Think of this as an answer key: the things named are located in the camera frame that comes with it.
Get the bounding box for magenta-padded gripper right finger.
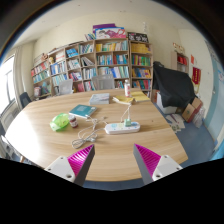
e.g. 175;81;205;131
133;143;184;186

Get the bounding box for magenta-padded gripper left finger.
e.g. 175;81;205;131
44;143;96;187

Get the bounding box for green plastic container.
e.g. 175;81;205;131
49;112;71;132

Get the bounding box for papers on floor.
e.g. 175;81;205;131
164;113;186;134

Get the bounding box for white pastel-socket power strip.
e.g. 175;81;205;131
104;121;141;135

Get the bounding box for teal book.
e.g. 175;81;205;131
68;104;98;119

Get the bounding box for white box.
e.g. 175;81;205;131
155;91;178;115

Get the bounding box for clear plastic bag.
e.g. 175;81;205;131
193;106;206;129

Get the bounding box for cardboard box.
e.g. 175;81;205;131
181;97;204;124

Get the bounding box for grey book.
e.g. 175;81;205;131
88;92;111;106

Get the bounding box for black chair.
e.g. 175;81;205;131
19;91;33;108

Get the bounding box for yellow open book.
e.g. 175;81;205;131
112;94;136;106

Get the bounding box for grey mesh chair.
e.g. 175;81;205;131
91;73;116;91
58;79;74;96

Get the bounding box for black cloth cover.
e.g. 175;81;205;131
152;61;198;108

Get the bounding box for clear bottle with red label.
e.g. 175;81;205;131
123;79;132;98

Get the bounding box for wooden bookshelf unit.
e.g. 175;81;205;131
30;23;155;99

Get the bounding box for white power strip cable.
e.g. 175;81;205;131
70;121;108;150

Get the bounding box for white charger cable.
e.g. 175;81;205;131
85;103;134;126

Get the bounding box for red wall banner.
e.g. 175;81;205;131
191;66;202;87

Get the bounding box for small wooden wall shelf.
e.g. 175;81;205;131
171;49;190;74

